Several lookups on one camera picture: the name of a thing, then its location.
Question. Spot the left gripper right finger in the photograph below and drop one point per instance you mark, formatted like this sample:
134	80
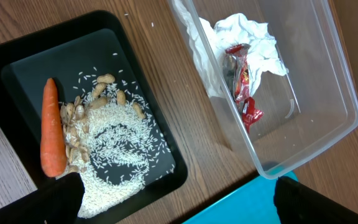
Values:
296	203

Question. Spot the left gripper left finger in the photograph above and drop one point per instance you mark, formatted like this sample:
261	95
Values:
57	202

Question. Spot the orange carrot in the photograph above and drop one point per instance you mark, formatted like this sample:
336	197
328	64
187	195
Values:
52	147

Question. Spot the red snack wrapper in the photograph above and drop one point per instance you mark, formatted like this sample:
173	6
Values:
236	76

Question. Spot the white napkin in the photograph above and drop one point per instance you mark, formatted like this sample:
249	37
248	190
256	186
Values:
236	29

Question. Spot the teal serving tray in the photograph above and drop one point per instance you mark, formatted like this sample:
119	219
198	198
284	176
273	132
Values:
250	203

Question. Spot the rice and peanuts pile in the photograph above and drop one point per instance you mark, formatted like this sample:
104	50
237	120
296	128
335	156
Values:
113	141

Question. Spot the clear plastic bin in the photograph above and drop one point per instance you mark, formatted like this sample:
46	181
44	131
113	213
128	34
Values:
307	110

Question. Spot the black plastic tray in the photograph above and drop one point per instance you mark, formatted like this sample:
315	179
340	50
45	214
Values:
60	52

